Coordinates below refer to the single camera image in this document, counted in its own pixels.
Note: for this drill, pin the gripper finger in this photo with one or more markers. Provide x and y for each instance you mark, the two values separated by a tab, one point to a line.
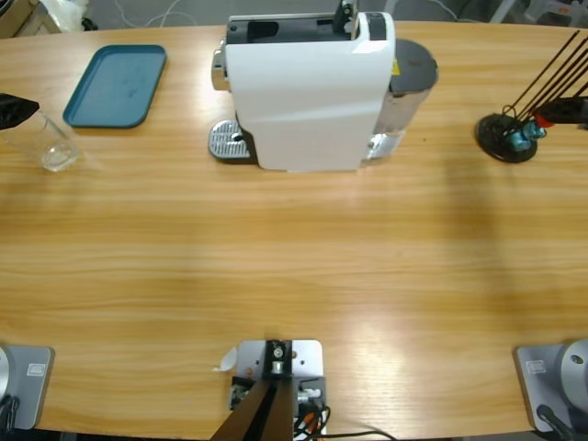
567	111
14	110

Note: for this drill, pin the red coffee capsule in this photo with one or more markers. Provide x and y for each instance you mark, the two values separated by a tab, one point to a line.
542	123

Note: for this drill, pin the clear drinking glass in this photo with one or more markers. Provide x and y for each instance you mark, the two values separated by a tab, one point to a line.
59	158

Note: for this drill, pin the grey coffee machine lever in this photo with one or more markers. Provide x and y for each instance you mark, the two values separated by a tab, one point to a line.
344	16

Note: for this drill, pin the blue coffee capsule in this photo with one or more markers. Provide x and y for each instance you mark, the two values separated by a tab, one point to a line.
519	142
535	133

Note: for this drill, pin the white capsule coffee machine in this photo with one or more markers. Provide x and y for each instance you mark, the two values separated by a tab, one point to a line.
303	101

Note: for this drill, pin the black capsule holder with rods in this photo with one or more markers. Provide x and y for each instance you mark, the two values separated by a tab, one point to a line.
494	138

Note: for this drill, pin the cardboard box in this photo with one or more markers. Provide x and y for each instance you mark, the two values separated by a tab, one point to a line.
18	23

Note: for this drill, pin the white rack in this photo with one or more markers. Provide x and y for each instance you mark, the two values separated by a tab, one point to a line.
546	14

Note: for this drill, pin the teal plastic tray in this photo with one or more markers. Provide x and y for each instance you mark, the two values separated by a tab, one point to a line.
115	87

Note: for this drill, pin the white plastic bag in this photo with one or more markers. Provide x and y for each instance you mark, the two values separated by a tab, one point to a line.
64	11

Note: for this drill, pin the water tank with dark lid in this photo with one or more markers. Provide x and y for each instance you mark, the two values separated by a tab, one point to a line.
413	64

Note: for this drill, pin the metal drip tray grate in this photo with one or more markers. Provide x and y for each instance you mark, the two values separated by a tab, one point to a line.
225	138

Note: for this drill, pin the white tape tab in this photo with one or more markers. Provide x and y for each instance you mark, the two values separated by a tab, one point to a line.
227	360

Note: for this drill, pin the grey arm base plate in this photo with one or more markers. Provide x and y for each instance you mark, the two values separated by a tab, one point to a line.
27	376
551	376

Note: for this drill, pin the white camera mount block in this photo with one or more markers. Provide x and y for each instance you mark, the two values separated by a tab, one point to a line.
308	358

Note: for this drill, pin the dark camera post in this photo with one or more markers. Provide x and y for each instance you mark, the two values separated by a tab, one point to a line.
264	404

